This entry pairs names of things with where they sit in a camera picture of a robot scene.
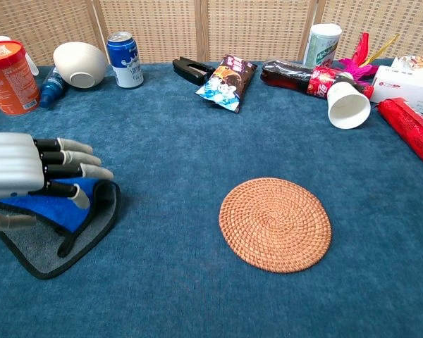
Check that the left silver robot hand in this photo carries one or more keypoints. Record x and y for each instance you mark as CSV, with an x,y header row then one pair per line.
x,y
10,165

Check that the grey and blue cloth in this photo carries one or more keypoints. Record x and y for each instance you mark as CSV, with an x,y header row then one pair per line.
x,y
49,246

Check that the orange instant noodle tub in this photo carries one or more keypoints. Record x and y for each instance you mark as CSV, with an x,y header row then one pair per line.
x,y
10,81

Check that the small blue bottle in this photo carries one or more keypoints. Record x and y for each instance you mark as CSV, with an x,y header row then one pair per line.
x,y
51,88

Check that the white ceramic bowl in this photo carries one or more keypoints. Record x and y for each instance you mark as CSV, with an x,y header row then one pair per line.
x,y
81,63

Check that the blue and white drink can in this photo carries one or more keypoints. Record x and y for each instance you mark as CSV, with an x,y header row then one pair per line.
x,y
125,60

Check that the blue table cloth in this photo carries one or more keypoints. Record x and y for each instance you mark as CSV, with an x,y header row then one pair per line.
x,y
179,158

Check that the black stapler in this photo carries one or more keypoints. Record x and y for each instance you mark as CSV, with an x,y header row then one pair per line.
x,y
188,72

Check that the woven bamboo folding screen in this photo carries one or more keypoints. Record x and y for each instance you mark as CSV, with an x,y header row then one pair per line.
x,y
162,28

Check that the brown chocolate snack bag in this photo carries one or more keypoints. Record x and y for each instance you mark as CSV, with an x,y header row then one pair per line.
x,y
229,84

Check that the round woven rattan coaster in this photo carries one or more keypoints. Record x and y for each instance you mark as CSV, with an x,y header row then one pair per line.
x,y
275,225

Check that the cola bottle with red label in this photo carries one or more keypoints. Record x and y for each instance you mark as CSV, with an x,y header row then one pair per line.
x,y
285,74

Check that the white and green canister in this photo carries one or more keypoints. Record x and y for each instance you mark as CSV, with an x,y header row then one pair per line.
x,y
322,45

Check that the white paper cup green print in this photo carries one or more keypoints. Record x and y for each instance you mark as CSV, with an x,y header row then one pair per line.
x,y
349,107

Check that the pink feather shuttlecock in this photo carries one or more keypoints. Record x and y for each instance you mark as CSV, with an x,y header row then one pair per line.
x,y
356,67

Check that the white cardboard box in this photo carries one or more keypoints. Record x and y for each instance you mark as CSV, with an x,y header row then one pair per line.
x,y
402,84

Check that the red biscuit pack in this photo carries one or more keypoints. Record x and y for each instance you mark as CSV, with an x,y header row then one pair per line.
x,y
412,130

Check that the white snack packet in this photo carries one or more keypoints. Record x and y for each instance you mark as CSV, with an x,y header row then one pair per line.
x,y
416,62

